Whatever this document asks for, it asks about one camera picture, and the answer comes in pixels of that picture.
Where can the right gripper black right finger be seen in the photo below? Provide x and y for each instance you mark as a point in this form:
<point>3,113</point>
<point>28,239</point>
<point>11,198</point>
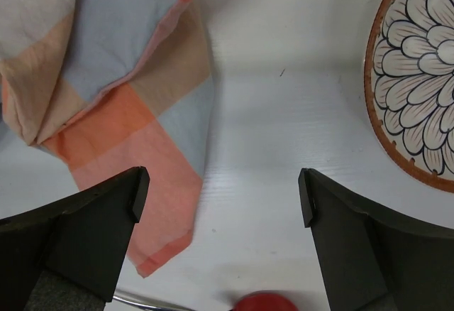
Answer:
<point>372,257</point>

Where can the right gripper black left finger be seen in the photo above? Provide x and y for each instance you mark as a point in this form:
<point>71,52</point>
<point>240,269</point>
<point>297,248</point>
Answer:
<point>68,255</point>

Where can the checkered orange blue cloth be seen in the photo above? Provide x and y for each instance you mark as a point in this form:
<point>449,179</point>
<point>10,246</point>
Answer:
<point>106,85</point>

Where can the floral patterned ceramic plate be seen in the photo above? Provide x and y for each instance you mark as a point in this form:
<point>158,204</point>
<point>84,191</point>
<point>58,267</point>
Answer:
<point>408,83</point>

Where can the red enamel mug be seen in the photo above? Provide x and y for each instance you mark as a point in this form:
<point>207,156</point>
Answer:
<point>264,301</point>

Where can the silver fork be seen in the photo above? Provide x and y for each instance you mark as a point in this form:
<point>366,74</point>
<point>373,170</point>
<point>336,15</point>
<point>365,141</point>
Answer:
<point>144,303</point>

